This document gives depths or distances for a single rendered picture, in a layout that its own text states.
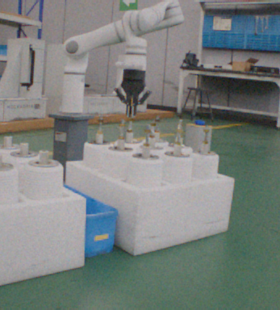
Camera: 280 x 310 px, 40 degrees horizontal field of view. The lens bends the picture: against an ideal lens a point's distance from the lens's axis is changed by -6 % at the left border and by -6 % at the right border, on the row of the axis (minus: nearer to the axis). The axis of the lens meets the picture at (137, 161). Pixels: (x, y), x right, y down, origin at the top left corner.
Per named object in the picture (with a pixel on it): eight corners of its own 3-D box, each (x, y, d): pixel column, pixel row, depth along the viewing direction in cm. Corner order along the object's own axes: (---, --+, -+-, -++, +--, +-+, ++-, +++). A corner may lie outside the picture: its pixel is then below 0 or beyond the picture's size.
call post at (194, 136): (177, 204, 157) (185, 124, 151) (190, 202, 161) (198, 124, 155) (190, 209, 152) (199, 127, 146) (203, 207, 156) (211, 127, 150)
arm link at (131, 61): (114, 68, 127) (115, 49, 126) (125, 69, 137) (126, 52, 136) (141, 69, 124) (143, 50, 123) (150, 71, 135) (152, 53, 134)
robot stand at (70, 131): (44, 182, 173) (48, 113, 168) (66, 177, 186) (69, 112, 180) (69, 189, 166) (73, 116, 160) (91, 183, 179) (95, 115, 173)
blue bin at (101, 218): (34, 223, 124) (34, 186, 122) (64, 218, 131) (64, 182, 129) (84, 259, 101) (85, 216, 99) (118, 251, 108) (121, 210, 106)
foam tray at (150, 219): (64, 213, 136) (65, 161, 132) (152, 200, 160) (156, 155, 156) (133, 256, 106) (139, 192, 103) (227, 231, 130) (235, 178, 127)
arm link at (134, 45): (116, 53, 130) (140, 54, 127) (120, 8, 127) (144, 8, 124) (125, 55, 137) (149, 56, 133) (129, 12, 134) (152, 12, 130)
